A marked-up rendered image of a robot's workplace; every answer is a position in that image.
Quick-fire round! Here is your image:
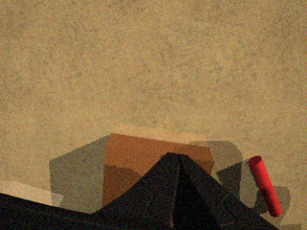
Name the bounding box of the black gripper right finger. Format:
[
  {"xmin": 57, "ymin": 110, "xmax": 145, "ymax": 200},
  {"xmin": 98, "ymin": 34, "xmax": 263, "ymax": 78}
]
[{"xmin": 173, "ymin": 153, "xmax": 277, "ymax": 230}]

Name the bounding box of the brown square block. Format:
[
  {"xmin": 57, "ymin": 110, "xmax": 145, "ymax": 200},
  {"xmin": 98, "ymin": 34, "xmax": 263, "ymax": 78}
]
[{"xmin": 103, "ymin": 133, "xmax": 214, "ymax": 207}]

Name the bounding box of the red cylinder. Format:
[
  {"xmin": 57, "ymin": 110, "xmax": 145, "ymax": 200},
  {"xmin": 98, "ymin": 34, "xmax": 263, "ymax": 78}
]
[{"xmin": 248, "ymin": 156, "xmax": 281, "ymax": 218}]

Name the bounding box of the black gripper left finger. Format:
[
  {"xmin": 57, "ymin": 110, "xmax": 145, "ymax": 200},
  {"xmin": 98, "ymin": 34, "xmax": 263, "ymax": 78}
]
[{"xmin": 0, "ymin": 152, "xmax": 179, "ymax": 230}]

